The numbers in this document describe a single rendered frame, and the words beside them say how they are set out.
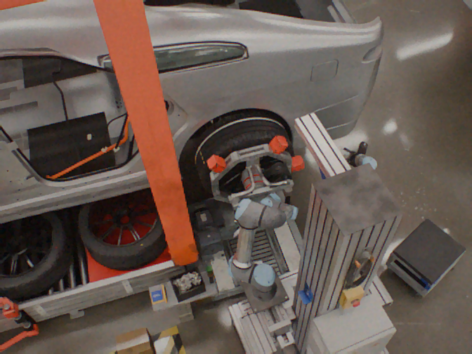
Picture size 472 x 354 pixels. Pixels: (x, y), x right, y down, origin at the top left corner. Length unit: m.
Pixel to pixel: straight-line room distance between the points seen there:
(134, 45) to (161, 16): 0.91
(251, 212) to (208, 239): 1.13
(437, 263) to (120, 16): 2.78
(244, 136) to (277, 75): 0.43
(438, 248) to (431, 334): 0.61
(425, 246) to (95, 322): 2.44
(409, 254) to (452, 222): 0.76
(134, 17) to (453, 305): 3.12
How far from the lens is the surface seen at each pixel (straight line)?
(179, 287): 3.36
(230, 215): 3.96
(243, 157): 3.15
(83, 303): 3.87
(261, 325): 3.08
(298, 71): 3.08
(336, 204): 1.92
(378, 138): 4.80
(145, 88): 2.12
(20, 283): 3.74
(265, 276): 2.84
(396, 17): 6.07
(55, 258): 3.74
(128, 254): 3.60
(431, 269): 3.82
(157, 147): 2.39
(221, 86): 2.96
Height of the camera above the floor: 3.64
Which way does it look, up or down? 55 degrees down
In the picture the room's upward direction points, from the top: 3 degrees counter-clockwise
